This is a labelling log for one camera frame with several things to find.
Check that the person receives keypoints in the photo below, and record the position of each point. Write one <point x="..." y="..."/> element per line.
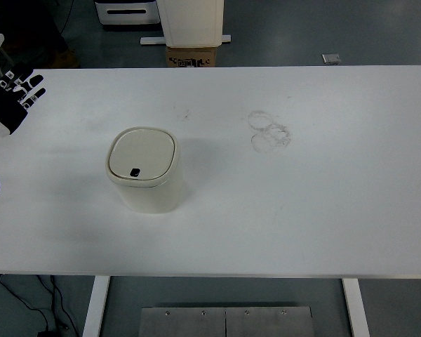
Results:
<point x="38" y="31"/>

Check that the white blue appliance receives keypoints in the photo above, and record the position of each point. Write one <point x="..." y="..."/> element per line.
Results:
<point x="126" y="12"/>

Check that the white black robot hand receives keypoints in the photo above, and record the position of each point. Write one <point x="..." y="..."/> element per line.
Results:
<point x="5" y="109"/>

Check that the grey metal plate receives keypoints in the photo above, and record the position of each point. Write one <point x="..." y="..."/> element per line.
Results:
<point x="196" y="323"/>

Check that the cream plastic trash bin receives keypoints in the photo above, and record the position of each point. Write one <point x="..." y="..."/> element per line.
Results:
<point x="151" y="194"/>

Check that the small grey flat item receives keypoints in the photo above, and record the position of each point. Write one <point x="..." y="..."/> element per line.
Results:
<point x="331" y="58"/>

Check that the cream trash bin lid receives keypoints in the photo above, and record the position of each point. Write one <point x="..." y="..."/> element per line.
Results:
<point x="144" y="152"/>

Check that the white table foot bar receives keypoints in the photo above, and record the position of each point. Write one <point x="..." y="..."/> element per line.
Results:
<point x="151" y="40"/>

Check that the white table leg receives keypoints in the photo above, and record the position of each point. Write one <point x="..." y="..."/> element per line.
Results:
<point x="356" y="309"/>
<point x="96" y="305"/>

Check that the brown cardboard box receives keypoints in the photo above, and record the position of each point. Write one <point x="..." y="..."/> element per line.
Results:
<point x="191" y="58"/>

